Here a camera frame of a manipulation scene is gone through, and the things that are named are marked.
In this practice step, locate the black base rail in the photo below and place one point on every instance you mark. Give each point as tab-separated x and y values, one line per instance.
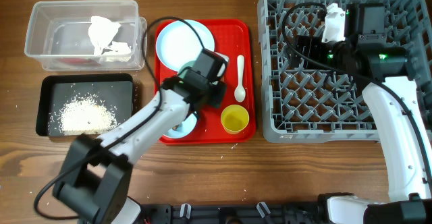
290	213

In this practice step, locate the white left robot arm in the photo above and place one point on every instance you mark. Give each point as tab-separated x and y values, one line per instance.
95	176

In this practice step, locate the clear plastic storage bin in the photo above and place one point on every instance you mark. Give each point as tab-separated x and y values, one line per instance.
59	29

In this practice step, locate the red serving tray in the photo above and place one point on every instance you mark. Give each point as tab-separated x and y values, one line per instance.
232	38

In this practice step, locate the pile of rice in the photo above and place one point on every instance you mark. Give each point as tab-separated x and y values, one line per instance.
82	114

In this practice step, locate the brown food scrap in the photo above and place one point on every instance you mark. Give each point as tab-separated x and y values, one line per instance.
175	127

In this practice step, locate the white napkin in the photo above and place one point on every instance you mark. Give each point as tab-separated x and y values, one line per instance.
102	32

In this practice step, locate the light blue plate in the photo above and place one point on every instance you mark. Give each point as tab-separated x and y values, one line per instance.
177	45

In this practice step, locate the grey dishwasher rack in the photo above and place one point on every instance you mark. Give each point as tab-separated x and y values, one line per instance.
302	105

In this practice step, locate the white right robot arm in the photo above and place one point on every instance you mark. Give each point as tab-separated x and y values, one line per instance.
355	44

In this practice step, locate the red snack wrapper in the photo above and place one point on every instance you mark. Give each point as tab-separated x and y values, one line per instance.
77	61

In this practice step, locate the white plastic spoon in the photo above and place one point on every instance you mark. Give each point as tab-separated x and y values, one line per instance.
240	92

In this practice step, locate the black rectangular tray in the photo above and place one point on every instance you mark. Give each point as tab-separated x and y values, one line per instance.
116	89

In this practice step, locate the small blue bowl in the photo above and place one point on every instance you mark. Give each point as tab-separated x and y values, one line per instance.
186	127

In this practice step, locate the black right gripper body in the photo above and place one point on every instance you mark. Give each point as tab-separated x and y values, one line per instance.
322	53

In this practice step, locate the green bowl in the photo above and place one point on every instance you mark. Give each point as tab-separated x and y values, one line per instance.
187	66

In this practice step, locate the yellow cup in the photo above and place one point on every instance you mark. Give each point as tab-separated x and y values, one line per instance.
234	119

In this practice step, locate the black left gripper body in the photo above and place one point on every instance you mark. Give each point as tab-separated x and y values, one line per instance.
212	92

